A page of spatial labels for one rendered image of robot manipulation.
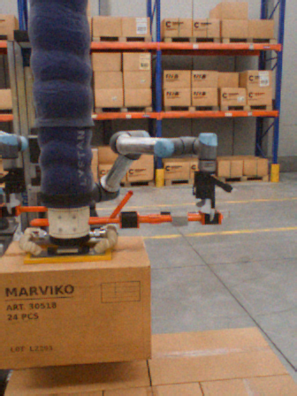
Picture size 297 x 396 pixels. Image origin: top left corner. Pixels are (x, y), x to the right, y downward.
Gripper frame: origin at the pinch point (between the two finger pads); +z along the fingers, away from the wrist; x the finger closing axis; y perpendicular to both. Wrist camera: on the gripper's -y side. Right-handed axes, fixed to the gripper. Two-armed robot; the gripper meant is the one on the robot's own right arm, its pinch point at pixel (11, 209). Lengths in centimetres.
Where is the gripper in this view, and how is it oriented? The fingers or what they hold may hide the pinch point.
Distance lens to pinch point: 206.3
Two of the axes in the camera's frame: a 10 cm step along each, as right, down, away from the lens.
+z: 0.3, 9.8, 2.1
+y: 9.9, -0.5, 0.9
